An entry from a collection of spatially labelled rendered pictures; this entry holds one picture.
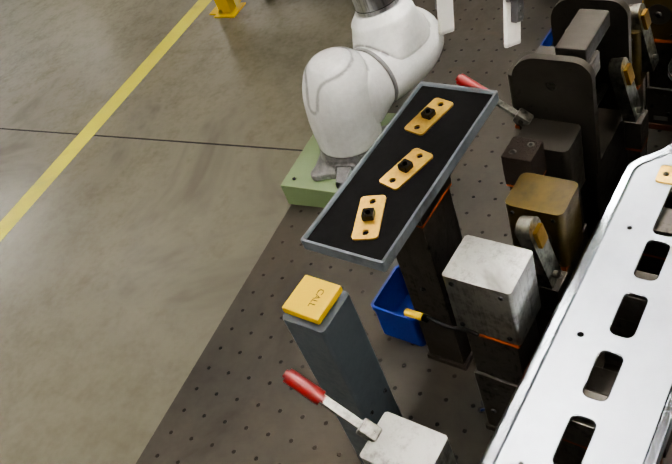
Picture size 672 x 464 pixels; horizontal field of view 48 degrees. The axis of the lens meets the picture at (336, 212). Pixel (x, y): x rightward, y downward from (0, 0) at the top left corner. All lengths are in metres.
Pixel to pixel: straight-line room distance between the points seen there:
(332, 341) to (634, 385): 0.38
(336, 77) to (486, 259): 0.71
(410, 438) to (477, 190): 0.87
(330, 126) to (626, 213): 0.71
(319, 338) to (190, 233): 2.08
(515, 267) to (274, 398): 0.65
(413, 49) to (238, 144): 1.72
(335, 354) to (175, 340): 1.71
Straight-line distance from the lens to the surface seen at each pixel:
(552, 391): 1.05
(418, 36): 1.78
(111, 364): 2.78
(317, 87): 1.66
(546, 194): 1.16
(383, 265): 1.00
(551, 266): 1.15
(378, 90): 1.70
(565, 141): 1.24
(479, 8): 2.35
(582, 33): 1.27
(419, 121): 1.20
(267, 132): 3.36
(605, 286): 1.14
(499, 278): 1.02
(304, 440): 1.45
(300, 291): 1.02
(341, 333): 1.03
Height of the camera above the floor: 1.89
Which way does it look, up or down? 42 degrees down
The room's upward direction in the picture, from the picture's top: 22 degrees counter-clockwise
